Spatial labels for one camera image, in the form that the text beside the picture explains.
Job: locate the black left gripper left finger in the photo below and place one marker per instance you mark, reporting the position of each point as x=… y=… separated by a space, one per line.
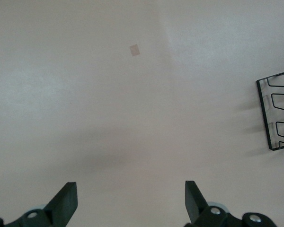
x=61 y=208

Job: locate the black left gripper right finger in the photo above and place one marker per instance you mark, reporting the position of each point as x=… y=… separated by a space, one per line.
x=195 y=208

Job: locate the small brown tape patch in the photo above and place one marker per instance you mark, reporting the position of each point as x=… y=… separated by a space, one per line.
x=135 y=50

